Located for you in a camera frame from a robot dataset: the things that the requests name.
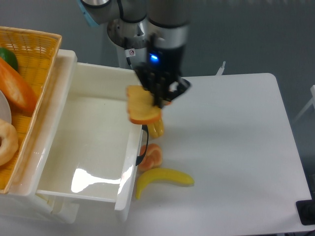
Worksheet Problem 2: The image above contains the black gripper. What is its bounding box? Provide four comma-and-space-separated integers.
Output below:
134, 33, 191, 108

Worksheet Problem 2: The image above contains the orange toy bread slice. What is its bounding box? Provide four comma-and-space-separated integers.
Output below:
126, 85, 162, 125

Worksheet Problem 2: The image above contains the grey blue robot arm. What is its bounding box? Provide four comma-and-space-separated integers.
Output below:
77, 0, 192, 108

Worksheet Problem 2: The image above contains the white upper drawer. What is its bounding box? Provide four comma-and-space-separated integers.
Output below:
35, 61, 149, 211

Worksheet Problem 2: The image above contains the yellow toy bell pepper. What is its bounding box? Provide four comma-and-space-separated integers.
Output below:
147, 119, 164, 139

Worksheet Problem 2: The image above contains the orange toy croissant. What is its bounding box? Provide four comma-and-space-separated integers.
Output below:
138, 143, 163, 172

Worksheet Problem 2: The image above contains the yellow toy banana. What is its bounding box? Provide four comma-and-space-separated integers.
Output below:
135, 168, 195, 200

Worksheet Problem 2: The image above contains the yellow woven basket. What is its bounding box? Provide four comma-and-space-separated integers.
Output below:
0, 27, 62, 194

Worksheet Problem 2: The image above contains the orange toy baguette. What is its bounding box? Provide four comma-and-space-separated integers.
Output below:
0, 58, 37, 113

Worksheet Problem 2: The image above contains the green toy vegetable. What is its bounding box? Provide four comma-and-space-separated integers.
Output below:
0, 47, 19, 72

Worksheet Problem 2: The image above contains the white plate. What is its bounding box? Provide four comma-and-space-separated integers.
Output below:
0, 91, 12, 124

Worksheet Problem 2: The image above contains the beige toy donut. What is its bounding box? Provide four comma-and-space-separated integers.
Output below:
0, 119, 19, 166

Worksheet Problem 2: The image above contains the black device at table edge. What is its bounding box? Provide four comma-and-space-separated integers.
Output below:
296, 200, 315, 226

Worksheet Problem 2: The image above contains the black drawer handle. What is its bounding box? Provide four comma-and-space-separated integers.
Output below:
136, 125, 149, 166

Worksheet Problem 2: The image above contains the white metal bracket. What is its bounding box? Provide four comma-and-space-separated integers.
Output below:
216, 61, 226, 76

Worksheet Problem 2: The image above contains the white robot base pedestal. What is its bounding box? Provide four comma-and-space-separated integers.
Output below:
107, 19, 148, 69

